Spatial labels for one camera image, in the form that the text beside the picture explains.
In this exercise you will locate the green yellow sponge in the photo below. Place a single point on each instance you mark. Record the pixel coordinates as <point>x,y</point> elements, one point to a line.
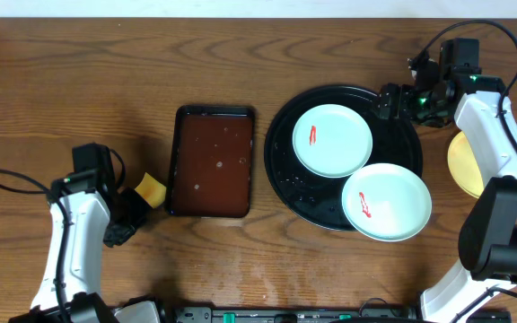
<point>151,190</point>

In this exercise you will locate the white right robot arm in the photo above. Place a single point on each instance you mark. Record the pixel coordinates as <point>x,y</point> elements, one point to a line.
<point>479,106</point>

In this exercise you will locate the light green plate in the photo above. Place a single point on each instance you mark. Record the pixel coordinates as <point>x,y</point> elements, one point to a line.
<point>386,202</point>
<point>332,141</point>

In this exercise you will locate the yellow plate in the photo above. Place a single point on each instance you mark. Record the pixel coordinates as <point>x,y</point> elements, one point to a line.
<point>463,166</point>

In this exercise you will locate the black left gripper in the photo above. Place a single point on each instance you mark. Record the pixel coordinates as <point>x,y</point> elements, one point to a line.
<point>129,212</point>

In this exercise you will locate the rectangular black water tray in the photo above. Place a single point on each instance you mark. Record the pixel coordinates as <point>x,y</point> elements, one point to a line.
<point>211,162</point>

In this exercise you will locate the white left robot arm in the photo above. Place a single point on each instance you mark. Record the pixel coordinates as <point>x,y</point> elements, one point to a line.
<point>71,287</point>

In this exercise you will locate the light green plate front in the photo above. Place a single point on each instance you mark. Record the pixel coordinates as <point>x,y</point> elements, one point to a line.
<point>386,202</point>

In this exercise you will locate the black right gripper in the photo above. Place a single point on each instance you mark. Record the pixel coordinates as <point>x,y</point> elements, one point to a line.
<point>406,91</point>

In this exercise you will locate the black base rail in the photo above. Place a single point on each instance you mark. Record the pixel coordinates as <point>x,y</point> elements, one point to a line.
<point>200,314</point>

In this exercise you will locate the round black tray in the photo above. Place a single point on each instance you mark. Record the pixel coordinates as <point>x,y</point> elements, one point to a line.
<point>317,199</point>

